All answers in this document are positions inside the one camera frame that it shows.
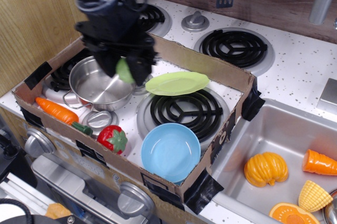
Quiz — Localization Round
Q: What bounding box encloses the back right stove burner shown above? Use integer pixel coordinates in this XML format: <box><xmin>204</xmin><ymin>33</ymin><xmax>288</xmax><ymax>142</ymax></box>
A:
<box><xmin>194</xmin><ymin>27</ymin><xmax>275</xmax><ymax>76</ymax></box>

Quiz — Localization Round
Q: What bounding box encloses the orange toy fruit slice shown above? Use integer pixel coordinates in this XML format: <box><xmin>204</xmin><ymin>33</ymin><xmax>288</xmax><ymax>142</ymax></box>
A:
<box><xmin>269</xmin><ymin>202</ymin><xmax>320</xmax><ymax>224</ymax></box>

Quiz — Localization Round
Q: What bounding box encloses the front right stove burner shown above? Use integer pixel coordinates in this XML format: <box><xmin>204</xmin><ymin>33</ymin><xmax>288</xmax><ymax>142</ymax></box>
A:
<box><xmin>136</xmin><ymin>88</ymin><xmax>230</xmax><ymax>153</ymax></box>

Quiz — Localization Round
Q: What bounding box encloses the silver stovetop knob back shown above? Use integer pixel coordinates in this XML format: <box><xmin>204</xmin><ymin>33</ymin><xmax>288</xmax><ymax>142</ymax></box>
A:
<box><xmin>181</xmin><ymin>11</ymin><xmax>210</xmax><ymax>32</ymax></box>

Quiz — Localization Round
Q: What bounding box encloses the silver stovetop knob middle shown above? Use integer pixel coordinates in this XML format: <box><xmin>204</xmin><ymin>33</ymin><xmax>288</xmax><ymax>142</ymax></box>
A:
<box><xmin>132</xmin><ymin>74</ymin><xmax>153</xmax><ymax>95</ymax></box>

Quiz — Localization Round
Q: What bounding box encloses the cardboard fence box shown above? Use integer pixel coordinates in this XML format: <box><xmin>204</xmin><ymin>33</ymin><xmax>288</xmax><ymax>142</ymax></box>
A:
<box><xmin>14</xmin><ymin>37</ymin><xmax>264</xmax><ymax>213</ymax></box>

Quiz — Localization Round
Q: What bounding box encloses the silver oven knob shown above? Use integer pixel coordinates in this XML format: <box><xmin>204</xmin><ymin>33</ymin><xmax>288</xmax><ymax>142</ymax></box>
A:
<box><xmin>24</xmin><ymin>128</ymin><xmax>56</xmax><ymax>158</ymax></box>
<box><xmin>117</xmin><ymin>182</ymin><xmax>155</xmax><ymax>218</ymax></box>

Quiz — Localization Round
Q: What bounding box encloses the silver sink basin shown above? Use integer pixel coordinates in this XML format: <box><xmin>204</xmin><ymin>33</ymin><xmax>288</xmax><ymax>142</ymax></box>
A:
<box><xmin>211</xmin><ymin>99</ymin><xmax>336</xmax><ymax>223</ymax></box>

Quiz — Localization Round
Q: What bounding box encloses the silver oven knob right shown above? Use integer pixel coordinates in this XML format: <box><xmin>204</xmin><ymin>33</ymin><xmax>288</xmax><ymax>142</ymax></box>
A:
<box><xmin>117</xmin><ymin>182</ymin><xmax>155</xmax><ymax>218</ymax></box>

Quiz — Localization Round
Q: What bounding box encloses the silver stovetop knob front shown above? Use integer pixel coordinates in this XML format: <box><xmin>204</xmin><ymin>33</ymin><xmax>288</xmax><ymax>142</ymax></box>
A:
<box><xmin>82</xmin><ymin>111</ymin><xmax>119</xmax><ymax>139</ymax></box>

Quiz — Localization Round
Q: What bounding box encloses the orange toy pumpkin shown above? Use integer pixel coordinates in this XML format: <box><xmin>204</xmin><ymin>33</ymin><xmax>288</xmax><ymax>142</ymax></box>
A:
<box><xmin>244</xmin><ymin>152</ymin><xmax>289</xmax><ymax>188</ymax></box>

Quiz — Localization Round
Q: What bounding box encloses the grey faucet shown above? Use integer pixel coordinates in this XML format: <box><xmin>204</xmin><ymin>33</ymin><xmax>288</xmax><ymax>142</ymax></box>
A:
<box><xmin>309</xmin><ymin>0</ymin><xmax>333</xmax><ymax>25</ymax></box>

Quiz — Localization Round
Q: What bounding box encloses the back left stove burner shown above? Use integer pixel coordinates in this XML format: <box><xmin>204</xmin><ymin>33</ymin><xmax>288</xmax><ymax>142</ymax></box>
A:
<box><xmin>137</xmin><ymin>3</ymin><xmax>172</xmax><ymax>37</ymax></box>

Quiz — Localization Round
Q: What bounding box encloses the front left stove burner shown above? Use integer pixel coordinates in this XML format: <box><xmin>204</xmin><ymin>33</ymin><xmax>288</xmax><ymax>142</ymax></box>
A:
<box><xmin>42</xmin><ymin>48</ymin><xmax>90</xmax><ymax>105</ymax></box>

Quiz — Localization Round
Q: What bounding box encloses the blue plastic bowl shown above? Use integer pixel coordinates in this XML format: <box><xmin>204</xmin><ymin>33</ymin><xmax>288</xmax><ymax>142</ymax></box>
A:
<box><xmin>141</xmin><ymin>123</ymin><xmax>201</xmax><ymax>183</ymax></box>

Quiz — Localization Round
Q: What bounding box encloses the black cable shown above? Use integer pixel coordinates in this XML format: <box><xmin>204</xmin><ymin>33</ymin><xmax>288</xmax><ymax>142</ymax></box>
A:
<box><xmin>0</xmin><ymin>198</ymin><xmax>34</xmax><ymax>224</ymax></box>

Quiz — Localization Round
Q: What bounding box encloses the silver stovetop knob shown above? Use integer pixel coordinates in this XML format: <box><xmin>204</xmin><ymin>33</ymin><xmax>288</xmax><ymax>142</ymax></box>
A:
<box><xmin>132</xmin><ymin>74</ymin><xmax>153</xmax><ymax>95</ymax></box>
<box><xmin>181</xmin><ymin>11</ymin><xmax>210</xmax><ymax>32</ymax></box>
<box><xmin>82</xmin><ymin>111</ymin><xmax>119</xmax><ymax>139</ymax></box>

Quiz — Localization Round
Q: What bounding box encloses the orange toy carrot piece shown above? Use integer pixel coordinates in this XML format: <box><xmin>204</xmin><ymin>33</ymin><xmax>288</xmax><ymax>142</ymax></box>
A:
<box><xmin>302</xmin><ymin>149</ymin><xmax>336</xmax><ymax>176</ymax></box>

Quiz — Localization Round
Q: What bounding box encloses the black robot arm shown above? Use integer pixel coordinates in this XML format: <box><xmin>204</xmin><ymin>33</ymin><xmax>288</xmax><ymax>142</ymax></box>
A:
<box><xmin>75</xmin><ymin>0</ymin><xmax>157</xmax><ymax>86</ymax></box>

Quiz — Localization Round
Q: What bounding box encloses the silver pot rim corner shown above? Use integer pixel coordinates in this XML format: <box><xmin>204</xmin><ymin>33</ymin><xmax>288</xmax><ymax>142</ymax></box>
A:
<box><xmin>323</xmin><ymin>190</ymin><xmax>336</xmax><ymax>224</ymax></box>

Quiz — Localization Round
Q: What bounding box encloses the yellow sponge piece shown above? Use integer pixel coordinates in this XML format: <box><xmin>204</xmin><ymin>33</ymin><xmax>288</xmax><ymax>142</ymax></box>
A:
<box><xmin>45</xmin><ymin>203</ymin><xmax>71</xmax><ymax>219</ymax></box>

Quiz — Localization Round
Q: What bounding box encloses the silver oven door handle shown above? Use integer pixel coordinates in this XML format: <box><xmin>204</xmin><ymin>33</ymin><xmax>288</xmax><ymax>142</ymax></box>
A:
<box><xmin>32</xmin><ymin>156</ymin><xmax>148</xmax><ymax>223</ymax></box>

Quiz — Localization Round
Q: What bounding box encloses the green plastic plate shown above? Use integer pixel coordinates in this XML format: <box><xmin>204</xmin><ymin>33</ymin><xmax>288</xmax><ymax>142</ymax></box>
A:
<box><xmin>145</xmin><ymin>72</ymin><xmax>210</xmax><ymax>96</ymax></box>

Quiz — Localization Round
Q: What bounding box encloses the red toy strawberry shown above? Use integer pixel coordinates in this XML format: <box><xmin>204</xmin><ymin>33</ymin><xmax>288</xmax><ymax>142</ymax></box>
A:
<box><xmin>96</xmin><ymin>125</ymin><xmax>128</xmax><ymax>154</ymax></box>

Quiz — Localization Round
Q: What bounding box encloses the yellow toy corn piece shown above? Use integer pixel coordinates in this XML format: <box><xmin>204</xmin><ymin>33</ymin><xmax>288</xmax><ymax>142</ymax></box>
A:
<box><xmin>298</xmin><ymin>180</ymin><xmax>333</xmax><ymax>212</ymax></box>

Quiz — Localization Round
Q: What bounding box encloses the stove burner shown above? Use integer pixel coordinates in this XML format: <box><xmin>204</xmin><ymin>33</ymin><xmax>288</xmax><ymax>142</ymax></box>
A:
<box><xmin>194</xmin><ymin>27</ymin><xmax>275</xmax><ymax>76</ymax></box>
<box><xmin>137</xmin><ymin>3</ymin><xmax>172</xmax><ymax>37</ymax></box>
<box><xmin>42</xmin><ymin>48</ymin><xmax>90</xmax><ymax>105</ymax></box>
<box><xmin>136</xmin><ymin>88</ymin><xmax>230</xmax><ymax>153</ymax></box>

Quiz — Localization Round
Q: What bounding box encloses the stainless steel pot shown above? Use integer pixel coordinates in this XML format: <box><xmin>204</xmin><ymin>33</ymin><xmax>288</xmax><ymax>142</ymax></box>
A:
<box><xmin>63</xmin><ymin>56</ymin><xmax>136</xmax><ymax>112</ymax></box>

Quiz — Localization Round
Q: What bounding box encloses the silver oven knob left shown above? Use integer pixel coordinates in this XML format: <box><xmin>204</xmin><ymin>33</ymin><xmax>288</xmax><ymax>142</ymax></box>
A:
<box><xmin>24</xmin><ymin>128</ymin><xmax>56</xmax><ymax>158</ymax></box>

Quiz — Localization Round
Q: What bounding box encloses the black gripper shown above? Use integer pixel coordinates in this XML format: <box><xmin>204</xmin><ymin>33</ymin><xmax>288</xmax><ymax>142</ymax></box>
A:
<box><xmin>75</xmin><ymin>0</ymin><xmax>157</xmax><ymax>86</ymax></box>

